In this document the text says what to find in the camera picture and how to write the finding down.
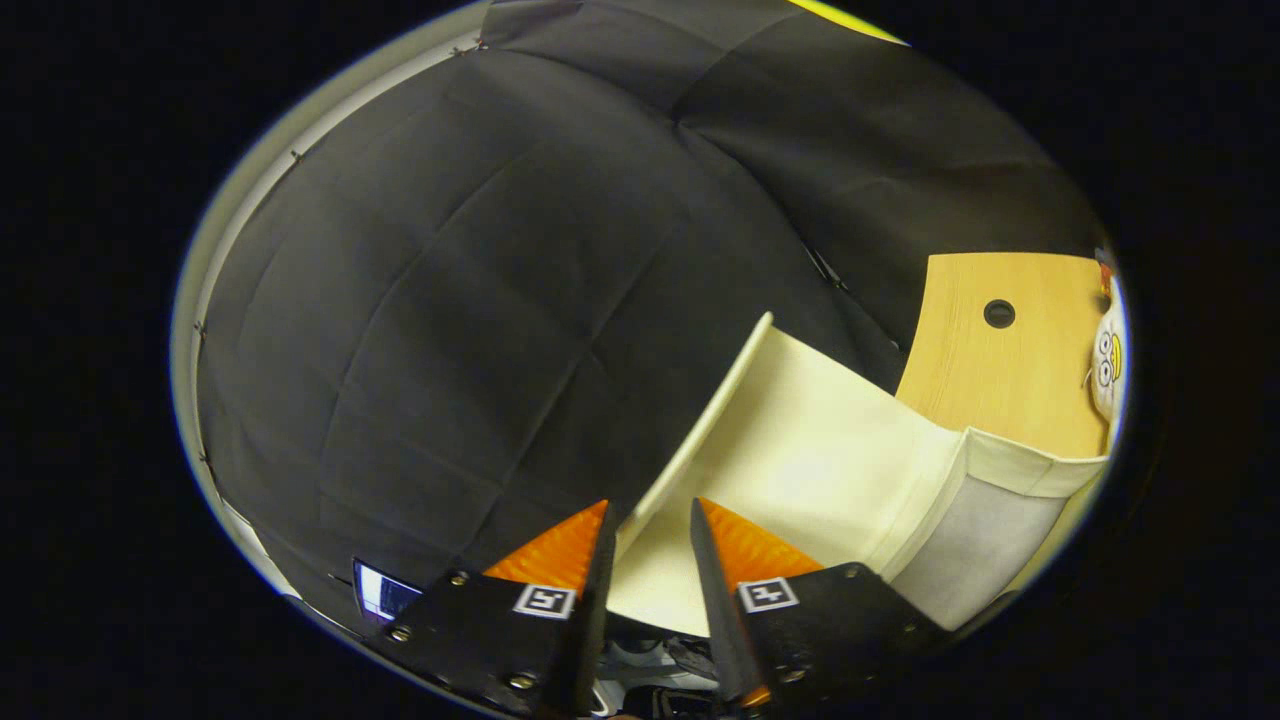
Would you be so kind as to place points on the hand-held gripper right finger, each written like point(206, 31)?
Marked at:
point(725, 640)

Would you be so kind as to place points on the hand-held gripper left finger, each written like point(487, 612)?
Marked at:
point(590, 640)

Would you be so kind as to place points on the grey fabric storage box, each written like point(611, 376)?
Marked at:
point(800, 450)

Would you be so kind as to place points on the computer monitor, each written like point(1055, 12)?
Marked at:
point(385, 592)

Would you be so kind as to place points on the black desk grommet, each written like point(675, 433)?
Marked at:
point(999, 313)

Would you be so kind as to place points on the white duck plush toy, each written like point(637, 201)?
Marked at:
point(1108, 365)

